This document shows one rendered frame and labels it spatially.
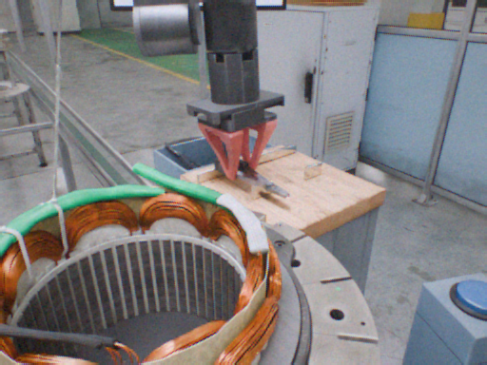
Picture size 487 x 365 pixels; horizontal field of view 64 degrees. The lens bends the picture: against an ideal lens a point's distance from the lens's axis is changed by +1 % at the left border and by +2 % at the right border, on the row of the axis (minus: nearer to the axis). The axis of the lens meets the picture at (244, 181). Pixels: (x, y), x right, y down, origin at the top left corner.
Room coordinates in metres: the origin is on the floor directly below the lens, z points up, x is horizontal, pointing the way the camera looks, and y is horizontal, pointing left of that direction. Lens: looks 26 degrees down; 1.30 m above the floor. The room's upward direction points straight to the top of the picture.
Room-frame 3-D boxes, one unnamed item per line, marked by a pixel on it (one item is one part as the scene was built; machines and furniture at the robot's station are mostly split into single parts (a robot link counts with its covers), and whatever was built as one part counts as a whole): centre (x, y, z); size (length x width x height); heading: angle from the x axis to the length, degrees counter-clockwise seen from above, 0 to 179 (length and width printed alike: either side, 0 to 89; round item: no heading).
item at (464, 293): (0.28, -0.22, 1.04); 0.04 x 0.04 x 0.01
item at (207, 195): (0.26, 0.04, 1.15); 0.15 x 0.04 x 0.02; 41
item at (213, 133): (0.45, 0.01, 1.13); 0.07 x 0.07 x 0.09; 38
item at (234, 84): (0.45, 0.01, 1.20); 0.10 x 0.07 x 0.07; 128
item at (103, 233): (0.27, 0.12, 1.12); 0.05 x 0.01 x 0.02; 131
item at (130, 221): (0.26, 0.12, 1.12); 0.06 x 0.02 x 0.04; 131
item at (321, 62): (2.92, -0.36, 0.60); 1.02 x 0.55 x 1.20; 35
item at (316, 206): (0.46, -0.05, 1.05); 0.20 x 0.19 x 0.02; 38
